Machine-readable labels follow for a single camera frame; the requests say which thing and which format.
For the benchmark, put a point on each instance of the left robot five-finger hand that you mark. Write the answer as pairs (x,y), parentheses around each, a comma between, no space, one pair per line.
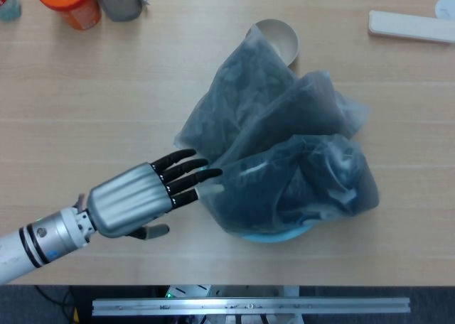
(124,199)

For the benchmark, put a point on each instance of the bagged dark grey clothes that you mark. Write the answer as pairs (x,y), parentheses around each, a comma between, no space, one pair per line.
(241,89)

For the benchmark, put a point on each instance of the bagged dark navy garment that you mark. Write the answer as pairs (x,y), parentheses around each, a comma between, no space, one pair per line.
(295,189)

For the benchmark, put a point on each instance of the bagged dark grey garment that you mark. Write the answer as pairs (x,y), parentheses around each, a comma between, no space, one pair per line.
(305,114)

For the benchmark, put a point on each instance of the light blue plastic bowl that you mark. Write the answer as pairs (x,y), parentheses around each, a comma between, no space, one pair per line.
(270,238)

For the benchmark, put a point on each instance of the grey soft pouch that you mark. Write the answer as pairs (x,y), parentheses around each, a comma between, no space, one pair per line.
(117,4)

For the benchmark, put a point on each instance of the orange lidded canister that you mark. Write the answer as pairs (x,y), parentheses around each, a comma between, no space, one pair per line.
(76,8)

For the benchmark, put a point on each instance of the clear bottle red label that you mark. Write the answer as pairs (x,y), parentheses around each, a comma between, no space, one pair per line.
(9,6)

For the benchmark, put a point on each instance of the beige round bowl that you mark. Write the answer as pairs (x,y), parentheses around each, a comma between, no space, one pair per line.
(284,36)

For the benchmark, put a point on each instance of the long white pencil case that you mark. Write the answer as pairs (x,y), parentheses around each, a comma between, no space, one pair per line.
(409,27)

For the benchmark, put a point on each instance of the white round table grommet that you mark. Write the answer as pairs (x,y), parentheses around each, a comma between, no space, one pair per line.
(446,8)

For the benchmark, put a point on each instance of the aluminium profile rail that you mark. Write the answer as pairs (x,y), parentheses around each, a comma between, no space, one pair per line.
(249,306)

